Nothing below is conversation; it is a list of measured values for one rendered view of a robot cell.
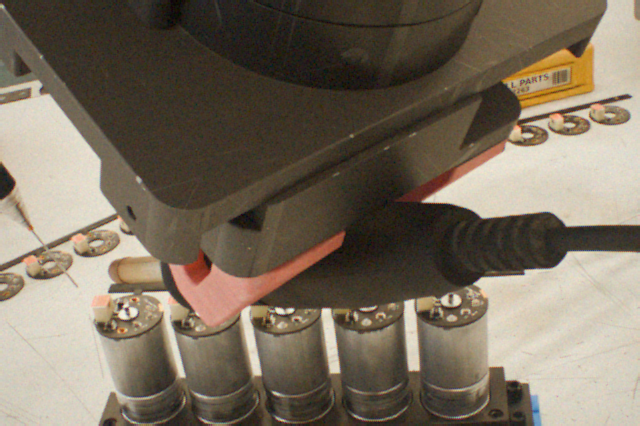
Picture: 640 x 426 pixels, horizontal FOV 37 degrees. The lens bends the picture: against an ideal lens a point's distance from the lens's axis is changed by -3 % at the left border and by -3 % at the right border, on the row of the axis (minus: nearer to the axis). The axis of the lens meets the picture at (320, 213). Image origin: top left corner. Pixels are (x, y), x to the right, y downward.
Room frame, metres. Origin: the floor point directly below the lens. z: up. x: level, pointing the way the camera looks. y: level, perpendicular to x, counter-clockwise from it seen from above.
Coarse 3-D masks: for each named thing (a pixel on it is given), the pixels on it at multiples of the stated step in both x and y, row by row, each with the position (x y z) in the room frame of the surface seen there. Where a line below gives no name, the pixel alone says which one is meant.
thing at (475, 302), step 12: (468, 288) 0.27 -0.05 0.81; (468, 300) 0.26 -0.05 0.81; (480, 300) 0.26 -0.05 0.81; (420, 312) 0.26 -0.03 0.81; (432, 312) 0.26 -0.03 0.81; (444, 312) 0.26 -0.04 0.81; (456, 312) 0.26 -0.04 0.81; (468, 312) 0.25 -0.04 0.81; (480, 312) 0.25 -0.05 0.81; (432, 324) 0.25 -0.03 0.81; (444, 324) 0.25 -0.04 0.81; (456, 324) 0.25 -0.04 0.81; (468, 324) 0.25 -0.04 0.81
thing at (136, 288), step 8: (488, 272) 0.28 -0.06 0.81; (496, 272) 0.27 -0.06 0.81; (504, 272) 0.27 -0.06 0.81; (512, 272) 0.27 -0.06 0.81; (520, 272) 0.27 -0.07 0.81; (112, 288) 0.30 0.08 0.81; (120, 288) 0.30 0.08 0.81; (128, 288) 0.30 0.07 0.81; (136, 288) 0.29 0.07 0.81; (144, 288) 0.29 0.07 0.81; (152, 288) 0.29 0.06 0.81; (160, 288) 0.29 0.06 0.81
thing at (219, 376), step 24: (216, 336) 0.26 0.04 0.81; (240, 336) 0.27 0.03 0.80; (192, 360) 0.26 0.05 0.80; (216, 360) 0.26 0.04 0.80; (240, 360) 0.27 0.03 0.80; (192, 384) 0.27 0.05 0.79; (216, 384) 0.26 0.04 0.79; (240, 384) 0.27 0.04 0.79; (216, 408) 0.26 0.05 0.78; (240, 408) 0.26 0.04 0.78
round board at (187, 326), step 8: (192, 312) 0.28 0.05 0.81; (240, 312) 0.27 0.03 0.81; (176, 320) 0.27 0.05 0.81; (184, 320) 0.27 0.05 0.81; (192, 320) 0.27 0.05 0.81; (200, 320) 0.27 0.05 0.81; (232, 320) 0.27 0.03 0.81; (176, 328) 0.27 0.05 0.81; (184, 328) 0.27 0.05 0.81; (192, 328) 0.27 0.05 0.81; (208, 328) 0.26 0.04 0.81; (216, 328) 0.26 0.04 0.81; (224, 328) 0.26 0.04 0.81; (192, 336) 0.26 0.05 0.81; (200, 336) 0.26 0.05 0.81
